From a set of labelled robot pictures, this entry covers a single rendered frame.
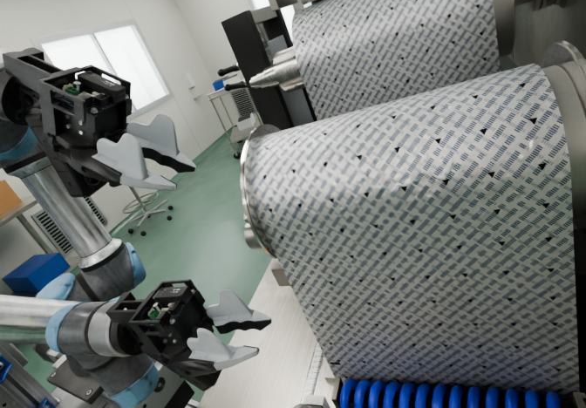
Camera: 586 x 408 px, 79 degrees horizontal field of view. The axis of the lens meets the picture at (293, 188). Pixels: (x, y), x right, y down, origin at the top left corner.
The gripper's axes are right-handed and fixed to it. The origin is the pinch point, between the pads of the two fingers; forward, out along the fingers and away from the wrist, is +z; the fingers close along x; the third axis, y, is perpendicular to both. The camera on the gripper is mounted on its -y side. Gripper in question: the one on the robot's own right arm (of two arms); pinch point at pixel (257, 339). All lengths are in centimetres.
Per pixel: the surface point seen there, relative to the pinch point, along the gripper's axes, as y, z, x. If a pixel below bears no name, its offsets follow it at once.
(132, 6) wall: 125, -346, 449
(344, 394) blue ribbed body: -4.9, 10.1, -3.0
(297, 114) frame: 15.1, -1.2, 39.8
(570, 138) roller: 18.6, 31.8, 0.9
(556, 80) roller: 21.5, 32.1, 4.2
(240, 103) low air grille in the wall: -66, -310, 555
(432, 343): 0.2, 20.1, -0.3
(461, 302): 5.5, 23.4, -0.3
